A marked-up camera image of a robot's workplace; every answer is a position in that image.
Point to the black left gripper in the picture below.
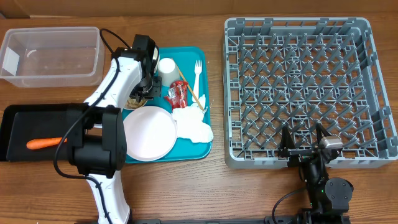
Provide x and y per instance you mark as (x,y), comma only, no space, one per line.
(156,89)

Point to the orange carrot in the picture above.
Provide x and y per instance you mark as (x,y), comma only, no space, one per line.
(37,144)

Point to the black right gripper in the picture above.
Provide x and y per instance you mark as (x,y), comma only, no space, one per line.
(299,155)

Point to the wooden chopstick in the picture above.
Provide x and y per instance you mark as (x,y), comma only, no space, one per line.
(189,87)

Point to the grey dishwasher rack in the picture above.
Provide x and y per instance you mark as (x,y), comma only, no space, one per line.
(297,72)

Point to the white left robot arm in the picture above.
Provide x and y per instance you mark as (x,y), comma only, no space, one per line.
(96,141)

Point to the pink plate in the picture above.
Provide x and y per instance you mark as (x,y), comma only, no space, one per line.
(151,133)

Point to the white upside-down cup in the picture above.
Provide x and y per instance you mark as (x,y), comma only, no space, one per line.
(168,71)

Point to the white plastic fork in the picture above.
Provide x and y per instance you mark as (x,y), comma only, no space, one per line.
(198,71)

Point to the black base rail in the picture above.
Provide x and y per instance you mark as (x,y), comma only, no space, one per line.
(266,220)

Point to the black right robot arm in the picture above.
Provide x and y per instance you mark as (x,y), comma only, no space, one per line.
(329,197)

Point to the red snack wrapper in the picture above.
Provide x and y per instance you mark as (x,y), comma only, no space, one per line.
(177,94)

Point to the crumpled white tissue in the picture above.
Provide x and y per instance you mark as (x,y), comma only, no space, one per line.
(190,124)

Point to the pink bowl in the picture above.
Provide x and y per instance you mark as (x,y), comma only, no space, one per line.
(132,104)

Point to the clear plastic bin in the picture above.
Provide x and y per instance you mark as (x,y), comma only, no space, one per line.
(52,57)

